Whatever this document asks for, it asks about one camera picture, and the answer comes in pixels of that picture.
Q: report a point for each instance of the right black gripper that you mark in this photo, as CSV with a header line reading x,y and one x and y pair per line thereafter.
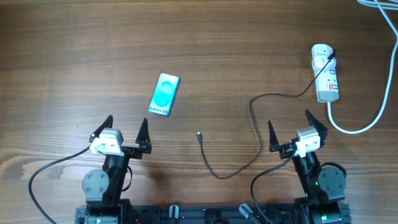
x,y
286,149

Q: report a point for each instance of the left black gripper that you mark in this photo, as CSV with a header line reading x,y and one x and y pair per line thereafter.
x,y
142,140

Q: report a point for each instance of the turquoise screen smartphone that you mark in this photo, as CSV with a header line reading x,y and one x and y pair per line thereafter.
x,y
164,94

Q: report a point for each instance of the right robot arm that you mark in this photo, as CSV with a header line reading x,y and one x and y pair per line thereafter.
x,y
323,184

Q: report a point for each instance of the white charger plug adapter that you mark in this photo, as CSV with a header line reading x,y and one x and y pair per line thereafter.
x,y
326,62

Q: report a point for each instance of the white power strip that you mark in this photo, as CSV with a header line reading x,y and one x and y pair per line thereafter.
x,y
326,81

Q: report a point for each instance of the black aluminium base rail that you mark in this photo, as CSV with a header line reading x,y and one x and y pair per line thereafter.
x,y
276,213

